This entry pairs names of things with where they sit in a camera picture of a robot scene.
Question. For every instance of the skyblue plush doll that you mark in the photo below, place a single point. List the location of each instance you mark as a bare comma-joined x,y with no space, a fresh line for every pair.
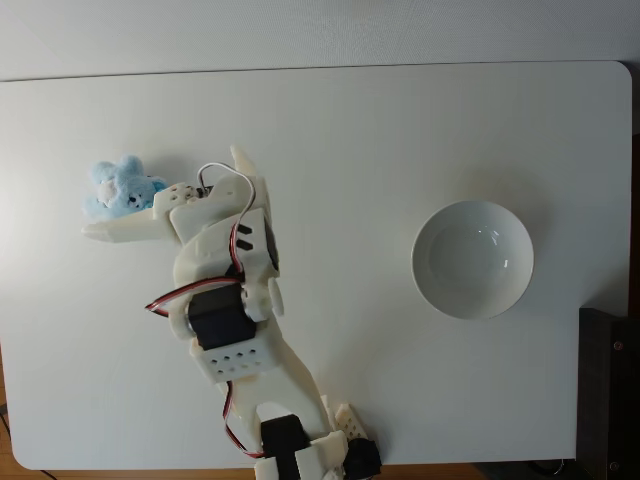
127,187

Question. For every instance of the white ceramic bowl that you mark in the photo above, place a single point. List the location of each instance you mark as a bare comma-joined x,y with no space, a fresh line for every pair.
472,260

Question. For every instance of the black table clamp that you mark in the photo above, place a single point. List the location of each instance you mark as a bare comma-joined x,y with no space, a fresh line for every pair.
364,456

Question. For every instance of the dark wooden cabinet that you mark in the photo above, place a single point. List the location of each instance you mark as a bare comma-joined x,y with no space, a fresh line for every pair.
610,395

